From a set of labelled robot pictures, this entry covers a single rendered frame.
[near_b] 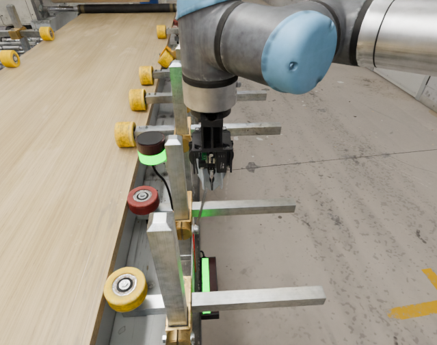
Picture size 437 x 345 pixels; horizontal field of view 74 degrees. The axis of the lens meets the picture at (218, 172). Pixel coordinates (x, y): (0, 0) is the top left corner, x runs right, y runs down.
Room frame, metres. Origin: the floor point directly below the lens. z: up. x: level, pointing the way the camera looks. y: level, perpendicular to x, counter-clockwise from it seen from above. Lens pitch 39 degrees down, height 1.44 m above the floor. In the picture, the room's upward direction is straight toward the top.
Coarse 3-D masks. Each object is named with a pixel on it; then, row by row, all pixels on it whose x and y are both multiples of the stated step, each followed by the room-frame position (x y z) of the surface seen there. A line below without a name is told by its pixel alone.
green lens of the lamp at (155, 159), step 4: (164, 152) 0.51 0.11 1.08; (140, 156) 0.49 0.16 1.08; (144, 156) 0.49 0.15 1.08; (148, 156) 0.49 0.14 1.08; (152, 156) 0.49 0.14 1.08; (156, 156) 0.49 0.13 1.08; (160, 156) 0.49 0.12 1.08; (164, 156) 0.50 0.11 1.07; (140, 160) 0.50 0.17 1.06; (144, 160) 0.49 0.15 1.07; (148, 160) 0.49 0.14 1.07; (152, 160) 0.49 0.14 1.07; (156, 160) 0.49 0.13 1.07; (160, 160) 0.49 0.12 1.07; (164, 160) 0.50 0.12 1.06; (148, 164) 0.49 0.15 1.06; (152, 164) 0.49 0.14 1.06
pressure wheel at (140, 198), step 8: (136, 192) 0.57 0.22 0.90; (144, 192) 0.57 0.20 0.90; (152, 192) 0.56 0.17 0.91; (128, 200) 0.54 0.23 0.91; (136, 200) 0.54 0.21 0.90; (144, 200) 0.54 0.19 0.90; (152, 200) 0.53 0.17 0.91; (136, 208) 0.51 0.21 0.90; (144, 208) 0.51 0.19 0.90; (152, 208) 0.52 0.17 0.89
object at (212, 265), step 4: (212, 260) 0.49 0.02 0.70; (212, 264) 0.48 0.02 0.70; (212, 268) 0.47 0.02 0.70; (212, 272) 0.45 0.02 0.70; (212, 276) 0.44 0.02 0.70; (212, 280) 0.43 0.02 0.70; (212, 284) 0.42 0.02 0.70; (216, 284) 0.42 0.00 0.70; (212, 288) 0.41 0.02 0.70; (216, 288) 0.41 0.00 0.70; (212, 312) 0.34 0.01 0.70; (216, 312) 0.34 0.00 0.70
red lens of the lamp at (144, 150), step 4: (160, 132) 0.54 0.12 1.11; (164, 136) 0.52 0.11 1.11; (136, 140) 0.51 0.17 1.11; (164, 140) 0.51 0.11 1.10; (136, 144) 0.50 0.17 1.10; (140, 144) 0.49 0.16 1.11; (156, 144) 0.49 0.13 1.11; (160, 144) 0.50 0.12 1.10; (164, 144) 0.51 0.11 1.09; (140, 148) 0.49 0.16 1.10; (144, 148) 0.49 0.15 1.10; (148, 148) 0.49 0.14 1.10; (152, 148) 0.49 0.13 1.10; (156, 148) 0.49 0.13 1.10; (160, 148) 0.50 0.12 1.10; (164, 148) 0.51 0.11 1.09; (140, 152) 0.49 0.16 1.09; (144, 152) 0.49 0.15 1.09; (148, 152) 0.49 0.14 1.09; (152, 152) 0.49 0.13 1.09; (156, 152) 0.49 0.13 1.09; (160, 152) 0.50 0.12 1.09
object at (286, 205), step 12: (168, 204) 0.57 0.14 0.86; (192, 204) 0.57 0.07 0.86; (204, 204) 0.57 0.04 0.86; (216, 204) 0.57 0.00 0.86; (228, 204) 0.57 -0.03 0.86; (240, 204) 0.57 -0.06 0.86; (252, 204) 0.57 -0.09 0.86; (264, 204) 0.57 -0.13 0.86; (276, 204) 0.57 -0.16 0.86; (288, 204) 0.57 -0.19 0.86; (144, 216) 0.54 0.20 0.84
